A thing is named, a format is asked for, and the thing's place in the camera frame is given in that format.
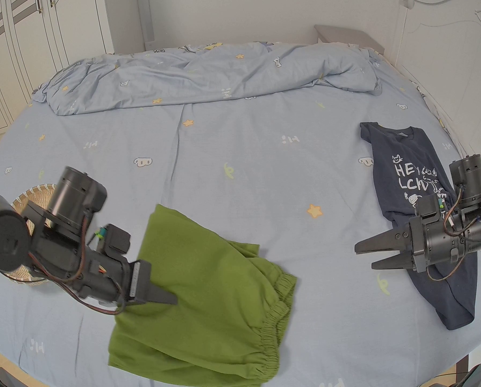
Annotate round woven basket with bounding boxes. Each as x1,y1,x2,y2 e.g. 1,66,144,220
2,183,60,287

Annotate green shorts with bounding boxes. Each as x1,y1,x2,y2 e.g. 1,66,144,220
107,204,298,387

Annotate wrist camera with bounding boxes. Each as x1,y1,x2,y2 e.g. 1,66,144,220
96,223,133,263
415,194,443,221

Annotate grey bedside table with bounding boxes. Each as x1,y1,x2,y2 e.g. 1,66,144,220
314,24,386,53

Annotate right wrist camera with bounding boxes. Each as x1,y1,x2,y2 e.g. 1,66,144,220
415,194,443,221

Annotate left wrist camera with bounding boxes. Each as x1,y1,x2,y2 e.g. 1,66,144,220
96,223,133,263

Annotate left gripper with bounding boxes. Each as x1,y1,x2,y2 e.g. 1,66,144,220
75,252,179,309

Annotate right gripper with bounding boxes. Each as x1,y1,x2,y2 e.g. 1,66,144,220
354,217,467,273

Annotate bed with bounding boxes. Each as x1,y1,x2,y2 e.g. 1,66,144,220
0,0,481,387

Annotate white wardrobe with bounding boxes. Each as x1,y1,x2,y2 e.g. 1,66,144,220
0,0,115,133

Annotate dark blue printed T-shirt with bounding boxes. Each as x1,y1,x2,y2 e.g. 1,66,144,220
360,122,478,331

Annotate pale blue quilt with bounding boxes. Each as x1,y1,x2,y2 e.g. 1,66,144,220
33,41,383,116

